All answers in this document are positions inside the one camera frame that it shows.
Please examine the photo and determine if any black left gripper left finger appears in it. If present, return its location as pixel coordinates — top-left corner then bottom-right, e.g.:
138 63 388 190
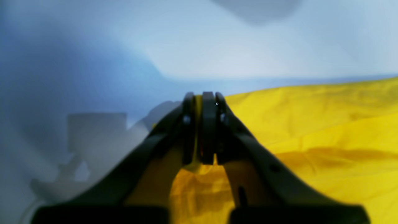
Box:
31 92 196 224

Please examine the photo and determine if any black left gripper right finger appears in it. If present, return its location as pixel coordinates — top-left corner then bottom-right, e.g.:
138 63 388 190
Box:
201 92 371 224

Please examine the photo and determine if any orange yellow t-shirt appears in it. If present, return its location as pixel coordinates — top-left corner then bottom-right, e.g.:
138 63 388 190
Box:
124 76 398 224

